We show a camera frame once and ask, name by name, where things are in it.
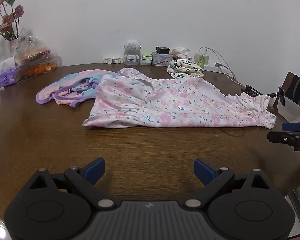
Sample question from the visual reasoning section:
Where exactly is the black phone tripod stand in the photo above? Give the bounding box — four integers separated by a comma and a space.
241, 85, 286, 106

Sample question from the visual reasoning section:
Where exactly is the green and white small box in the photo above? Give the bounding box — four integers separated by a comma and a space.
140, 54, 153, 66

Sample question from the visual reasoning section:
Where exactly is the clear bag of snacks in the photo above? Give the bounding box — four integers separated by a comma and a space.
10, 28, 62, 79

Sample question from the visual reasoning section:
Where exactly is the white extension socket strip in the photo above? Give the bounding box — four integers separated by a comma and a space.
204, 64, 226, 74

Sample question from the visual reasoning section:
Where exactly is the pink floral dress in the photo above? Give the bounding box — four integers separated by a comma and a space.
83, 68, 276, 129

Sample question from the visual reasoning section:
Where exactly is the white round robot toy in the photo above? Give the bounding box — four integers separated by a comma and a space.
123, 40, 141, 66

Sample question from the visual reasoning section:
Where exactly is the small black box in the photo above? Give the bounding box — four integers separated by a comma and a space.
155, 46, 170, 55

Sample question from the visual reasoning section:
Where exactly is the purple tissue pack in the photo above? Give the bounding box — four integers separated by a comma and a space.
0, 57, 23, 88

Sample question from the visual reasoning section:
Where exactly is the pink blue purple garment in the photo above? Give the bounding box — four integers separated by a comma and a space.
36, 69, 117, 108

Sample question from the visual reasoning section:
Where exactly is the red and white package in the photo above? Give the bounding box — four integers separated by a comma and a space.
172, 47, 191, 60

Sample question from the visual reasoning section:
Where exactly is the white power strip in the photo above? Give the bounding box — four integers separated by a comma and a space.
103, 57, 123, 64

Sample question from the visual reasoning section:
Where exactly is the lavender tin box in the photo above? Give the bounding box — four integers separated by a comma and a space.
152, 52, 173, 67

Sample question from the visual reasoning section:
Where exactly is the folded cream floral garment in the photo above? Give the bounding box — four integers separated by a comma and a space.
167, 59, 204, 79

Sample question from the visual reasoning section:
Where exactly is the pink artificial flower bouquet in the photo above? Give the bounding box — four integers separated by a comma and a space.
0, 0, 24, 41

